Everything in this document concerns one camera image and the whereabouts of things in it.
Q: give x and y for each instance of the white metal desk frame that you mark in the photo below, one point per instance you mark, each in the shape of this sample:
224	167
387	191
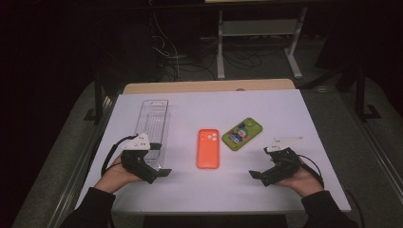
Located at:
220	47

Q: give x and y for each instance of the wooden table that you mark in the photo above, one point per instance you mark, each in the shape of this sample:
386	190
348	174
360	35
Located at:
190	86

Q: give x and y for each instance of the green cartoon phone case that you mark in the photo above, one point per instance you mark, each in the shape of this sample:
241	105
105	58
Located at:
242	134

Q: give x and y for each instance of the person's left hand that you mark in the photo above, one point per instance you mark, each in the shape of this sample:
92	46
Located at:
114	179

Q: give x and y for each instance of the orange phone case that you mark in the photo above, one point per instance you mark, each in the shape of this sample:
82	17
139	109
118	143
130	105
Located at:
207	152

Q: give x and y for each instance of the white table board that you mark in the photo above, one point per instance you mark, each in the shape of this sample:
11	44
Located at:
221	190

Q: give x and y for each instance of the black metal stand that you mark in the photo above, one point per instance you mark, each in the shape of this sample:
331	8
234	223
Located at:
99	95
360	95

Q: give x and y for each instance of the clear plastic rack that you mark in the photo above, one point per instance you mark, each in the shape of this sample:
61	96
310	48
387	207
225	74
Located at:
155	120

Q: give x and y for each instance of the metal floor rail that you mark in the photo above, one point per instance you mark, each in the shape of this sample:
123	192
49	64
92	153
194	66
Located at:
74	186
380	164

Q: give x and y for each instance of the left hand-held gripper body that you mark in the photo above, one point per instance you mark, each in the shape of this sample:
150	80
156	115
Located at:
136	164

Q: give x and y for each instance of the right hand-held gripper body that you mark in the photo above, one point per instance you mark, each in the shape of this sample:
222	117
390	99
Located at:
285	164

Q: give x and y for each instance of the person's right hand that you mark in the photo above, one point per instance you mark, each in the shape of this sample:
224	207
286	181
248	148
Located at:
304	183

